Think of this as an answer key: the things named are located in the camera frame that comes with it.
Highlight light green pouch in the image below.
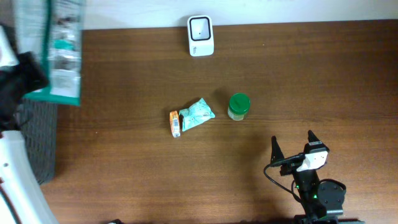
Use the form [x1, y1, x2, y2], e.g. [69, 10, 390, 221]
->
[179, 98, 215, 132]

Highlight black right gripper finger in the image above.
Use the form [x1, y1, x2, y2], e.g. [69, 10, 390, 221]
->
[270, 136, 285, 165]
[308, 130, 323, 145]

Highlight green 3M gloves package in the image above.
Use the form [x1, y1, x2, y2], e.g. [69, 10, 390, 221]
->
[12, 0, 85, 106]

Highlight dark mesh basket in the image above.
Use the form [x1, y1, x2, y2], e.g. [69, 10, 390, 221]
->
[16, 99, 57, 185]

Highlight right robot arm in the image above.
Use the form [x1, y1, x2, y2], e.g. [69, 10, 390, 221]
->
[264, 131, 362, 224]

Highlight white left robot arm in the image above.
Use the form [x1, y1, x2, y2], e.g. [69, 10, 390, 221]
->
[1, 52, 58, 223]

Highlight small orange box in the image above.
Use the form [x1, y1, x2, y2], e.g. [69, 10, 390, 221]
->
[169, 111, 180, 138]

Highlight green lid plastic jar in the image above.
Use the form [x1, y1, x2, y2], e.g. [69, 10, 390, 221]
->
[228, 93, 251, 121]

